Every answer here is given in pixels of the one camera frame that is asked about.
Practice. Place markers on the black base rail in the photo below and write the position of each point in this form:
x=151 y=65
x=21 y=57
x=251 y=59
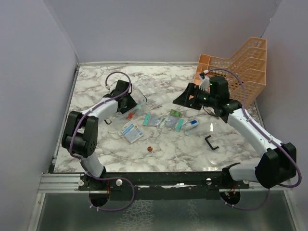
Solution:
x=123 y=186

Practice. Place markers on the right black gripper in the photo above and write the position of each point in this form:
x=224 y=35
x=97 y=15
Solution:
x=184 y=100

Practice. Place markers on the white blue small bottle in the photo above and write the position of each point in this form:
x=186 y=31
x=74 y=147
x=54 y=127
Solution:
x=190 y=125

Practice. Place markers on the orange plastic file organizer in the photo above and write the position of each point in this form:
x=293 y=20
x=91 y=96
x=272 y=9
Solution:
x=248 y=63

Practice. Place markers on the clear plastic box lid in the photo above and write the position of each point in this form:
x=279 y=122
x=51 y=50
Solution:
x=211 y=137

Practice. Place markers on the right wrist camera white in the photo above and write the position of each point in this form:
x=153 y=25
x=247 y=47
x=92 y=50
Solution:
x=204 y=78

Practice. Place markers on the white blue gauze packet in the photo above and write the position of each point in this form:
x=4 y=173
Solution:
x=131 y=131

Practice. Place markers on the green small packet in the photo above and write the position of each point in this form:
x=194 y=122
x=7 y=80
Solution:
x=175 y=113

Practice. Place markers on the clear plastic medicine box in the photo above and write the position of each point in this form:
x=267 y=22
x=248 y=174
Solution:
x=141 y=101

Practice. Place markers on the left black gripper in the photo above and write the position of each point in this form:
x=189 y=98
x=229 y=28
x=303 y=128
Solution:
x=131 y=104

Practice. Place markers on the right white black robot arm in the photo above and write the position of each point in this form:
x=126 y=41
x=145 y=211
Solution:
x=277 y=159

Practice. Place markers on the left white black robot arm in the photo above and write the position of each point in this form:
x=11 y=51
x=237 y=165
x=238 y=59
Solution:
x=80 y=135

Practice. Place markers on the small brown round cap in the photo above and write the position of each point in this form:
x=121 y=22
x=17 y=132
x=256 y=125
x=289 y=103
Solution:
x=150 y=149

